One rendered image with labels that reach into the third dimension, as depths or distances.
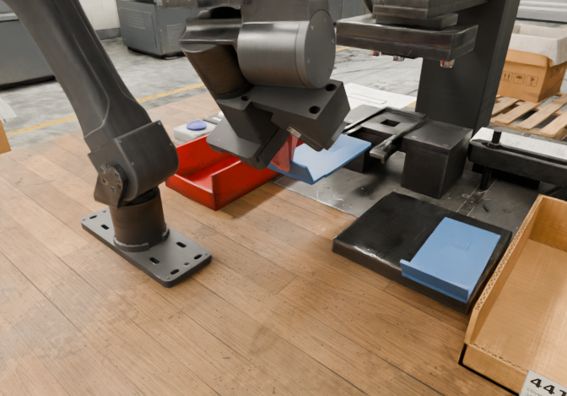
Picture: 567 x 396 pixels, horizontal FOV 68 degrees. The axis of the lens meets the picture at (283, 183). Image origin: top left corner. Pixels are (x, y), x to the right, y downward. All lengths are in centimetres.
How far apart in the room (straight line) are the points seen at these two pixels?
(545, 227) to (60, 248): 62
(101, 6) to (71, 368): 716
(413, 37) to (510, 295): 35
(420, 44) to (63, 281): 54
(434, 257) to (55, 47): 47
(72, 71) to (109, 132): 7
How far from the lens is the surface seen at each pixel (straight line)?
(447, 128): 73
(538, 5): 1007
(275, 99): 36
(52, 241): 64
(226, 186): 62
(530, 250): 62
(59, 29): 51
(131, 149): 48
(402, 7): 63
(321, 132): 35
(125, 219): 54
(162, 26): 566
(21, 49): 502
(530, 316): 52
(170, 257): 54
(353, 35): 68
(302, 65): 31
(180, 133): 85
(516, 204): 73
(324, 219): 61
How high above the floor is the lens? 124
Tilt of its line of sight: 29 degrees down
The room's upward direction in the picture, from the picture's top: straight up
